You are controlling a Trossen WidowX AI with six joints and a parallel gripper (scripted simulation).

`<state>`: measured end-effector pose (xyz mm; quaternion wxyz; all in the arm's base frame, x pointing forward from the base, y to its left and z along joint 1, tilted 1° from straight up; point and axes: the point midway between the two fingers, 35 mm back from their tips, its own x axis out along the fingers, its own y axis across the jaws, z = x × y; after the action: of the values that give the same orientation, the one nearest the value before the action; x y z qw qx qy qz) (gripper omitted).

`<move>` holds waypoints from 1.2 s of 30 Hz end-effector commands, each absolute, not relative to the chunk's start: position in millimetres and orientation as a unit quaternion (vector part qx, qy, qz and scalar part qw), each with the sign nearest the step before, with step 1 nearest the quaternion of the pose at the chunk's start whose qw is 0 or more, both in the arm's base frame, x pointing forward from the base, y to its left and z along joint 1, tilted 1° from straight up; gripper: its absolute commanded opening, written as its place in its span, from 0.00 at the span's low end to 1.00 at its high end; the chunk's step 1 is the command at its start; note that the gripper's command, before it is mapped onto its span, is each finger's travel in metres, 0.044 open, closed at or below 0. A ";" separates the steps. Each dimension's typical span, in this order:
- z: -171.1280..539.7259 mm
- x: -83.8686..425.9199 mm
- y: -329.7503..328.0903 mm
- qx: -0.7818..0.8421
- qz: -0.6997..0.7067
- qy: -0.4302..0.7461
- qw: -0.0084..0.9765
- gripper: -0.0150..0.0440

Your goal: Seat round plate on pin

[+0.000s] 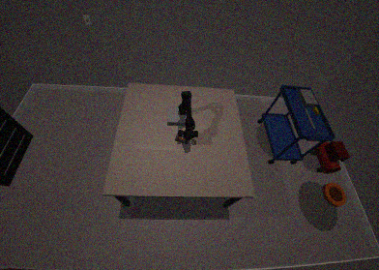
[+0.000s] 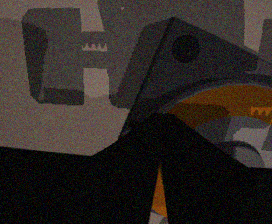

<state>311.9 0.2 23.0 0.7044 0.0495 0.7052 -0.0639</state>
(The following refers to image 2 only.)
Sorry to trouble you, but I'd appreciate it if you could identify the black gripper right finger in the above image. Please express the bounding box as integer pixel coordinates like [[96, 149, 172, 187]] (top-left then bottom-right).
[[160, 113, 272, 224]]

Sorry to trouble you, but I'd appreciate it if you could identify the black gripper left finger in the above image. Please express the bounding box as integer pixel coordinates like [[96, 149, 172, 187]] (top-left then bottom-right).
[[0, 112, 164, 224]]

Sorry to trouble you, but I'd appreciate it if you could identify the orange and grey round plate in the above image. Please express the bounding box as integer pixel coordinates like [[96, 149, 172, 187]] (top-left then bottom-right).
[[152, 79, 272, 218]]

